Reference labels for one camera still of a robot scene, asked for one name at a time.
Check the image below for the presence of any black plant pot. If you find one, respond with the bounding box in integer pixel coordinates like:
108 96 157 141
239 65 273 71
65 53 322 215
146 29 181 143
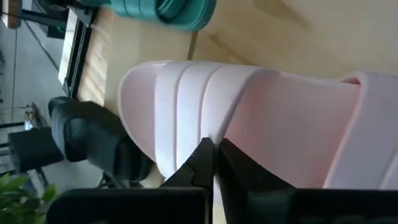
8 126 65 173

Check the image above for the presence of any teal foam slide sandal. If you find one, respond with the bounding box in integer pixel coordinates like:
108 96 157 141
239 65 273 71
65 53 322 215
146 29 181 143
76 0 218 32

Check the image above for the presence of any black table edge rail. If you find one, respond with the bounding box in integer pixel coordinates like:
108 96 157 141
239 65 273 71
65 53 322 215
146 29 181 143
57 7 96 98

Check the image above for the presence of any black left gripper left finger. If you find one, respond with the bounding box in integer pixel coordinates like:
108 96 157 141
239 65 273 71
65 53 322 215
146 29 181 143
46 137 215 224

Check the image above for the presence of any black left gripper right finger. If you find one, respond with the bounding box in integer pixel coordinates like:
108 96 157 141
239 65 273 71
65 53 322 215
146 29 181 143
219 138 398 224

